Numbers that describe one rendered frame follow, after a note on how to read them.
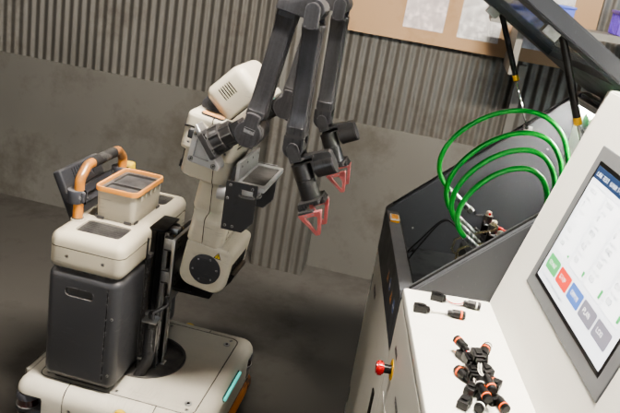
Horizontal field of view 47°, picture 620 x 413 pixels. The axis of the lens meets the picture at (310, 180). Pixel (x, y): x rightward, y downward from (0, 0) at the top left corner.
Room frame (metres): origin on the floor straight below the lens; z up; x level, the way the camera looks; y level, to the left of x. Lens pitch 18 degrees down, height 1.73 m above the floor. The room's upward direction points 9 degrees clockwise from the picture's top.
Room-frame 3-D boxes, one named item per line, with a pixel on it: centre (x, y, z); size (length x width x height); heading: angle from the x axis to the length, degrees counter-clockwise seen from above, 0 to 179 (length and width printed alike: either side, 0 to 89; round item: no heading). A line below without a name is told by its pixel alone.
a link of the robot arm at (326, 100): (2.35, -0.01, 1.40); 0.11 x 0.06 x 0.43; 171
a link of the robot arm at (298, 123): (1.93, 0.06, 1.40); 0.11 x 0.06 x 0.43; 171
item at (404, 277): (1.98, -0.30, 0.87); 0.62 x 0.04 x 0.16; 0
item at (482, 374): (1.25, -0.39, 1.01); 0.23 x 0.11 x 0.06; 0
